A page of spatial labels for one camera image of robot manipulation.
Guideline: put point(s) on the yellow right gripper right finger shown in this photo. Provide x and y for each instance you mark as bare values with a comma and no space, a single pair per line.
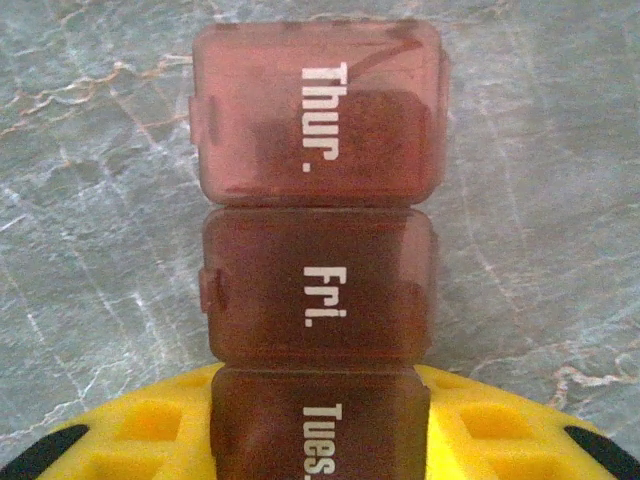
450,415

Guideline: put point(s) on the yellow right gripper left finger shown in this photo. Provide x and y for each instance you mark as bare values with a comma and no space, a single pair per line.
190,400

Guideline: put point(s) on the brown chocolate bar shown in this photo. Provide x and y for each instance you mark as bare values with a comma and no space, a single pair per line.
320,280

